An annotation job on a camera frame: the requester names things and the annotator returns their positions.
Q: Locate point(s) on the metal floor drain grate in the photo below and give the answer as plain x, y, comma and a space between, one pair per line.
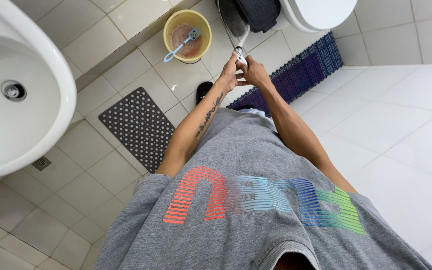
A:
41, 163

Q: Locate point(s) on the light blue scrub brush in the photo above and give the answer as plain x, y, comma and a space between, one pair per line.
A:
183, 44

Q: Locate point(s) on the yellow plastic bucket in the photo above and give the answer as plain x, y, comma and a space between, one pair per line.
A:
197, 20

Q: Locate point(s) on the person's left hand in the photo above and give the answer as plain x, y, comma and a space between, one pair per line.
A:
228, 77

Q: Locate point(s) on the black perforated rubber mat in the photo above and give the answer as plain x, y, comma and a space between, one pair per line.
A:
139, 127

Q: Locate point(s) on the purple plastic floor mat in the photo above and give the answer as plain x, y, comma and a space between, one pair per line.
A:
298, 73

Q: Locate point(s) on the light blue shorts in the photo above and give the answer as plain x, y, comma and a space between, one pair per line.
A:
254, 111

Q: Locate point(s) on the person's right hand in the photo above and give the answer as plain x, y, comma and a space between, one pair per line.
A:
255, 74

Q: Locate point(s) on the metal sink drain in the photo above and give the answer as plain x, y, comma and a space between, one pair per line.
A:
13, 90

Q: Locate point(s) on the black sandal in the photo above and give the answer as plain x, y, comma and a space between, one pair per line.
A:
203, 92

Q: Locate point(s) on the white ceramic sink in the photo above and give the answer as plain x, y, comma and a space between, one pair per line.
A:
17, 93

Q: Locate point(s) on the person's right fingers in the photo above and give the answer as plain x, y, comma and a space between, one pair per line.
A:
244, 64

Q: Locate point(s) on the white toilet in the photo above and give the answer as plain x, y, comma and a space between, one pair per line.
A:
315, 13

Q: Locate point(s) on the grey printed t-shirt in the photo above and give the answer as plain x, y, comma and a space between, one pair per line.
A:
246, 210

